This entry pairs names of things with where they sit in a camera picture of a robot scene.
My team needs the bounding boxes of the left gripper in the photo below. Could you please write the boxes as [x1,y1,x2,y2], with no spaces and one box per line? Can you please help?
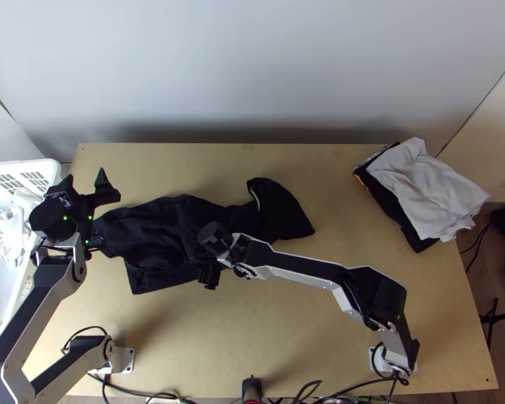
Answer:
[44,168,123,225]

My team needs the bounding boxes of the black t-shirt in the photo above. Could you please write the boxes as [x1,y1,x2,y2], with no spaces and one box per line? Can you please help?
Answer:
[94,176,317,296]

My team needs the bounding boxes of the white laundry basket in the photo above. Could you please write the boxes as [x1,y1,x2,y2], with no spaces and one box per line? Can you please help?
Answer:
[0,158,63,343]

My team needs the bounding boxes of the pile of folded clothes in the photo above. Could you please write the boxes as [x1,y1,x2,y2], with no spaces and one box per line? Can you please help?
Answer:
[351,136,492,255]

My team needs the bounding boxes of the black cable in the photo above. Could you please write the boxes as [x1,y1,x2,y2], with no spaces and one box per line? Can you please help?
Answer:
[61,325,111,356]
[459,218,494,273]
[296,369,410,404]
[90,370,182,404]

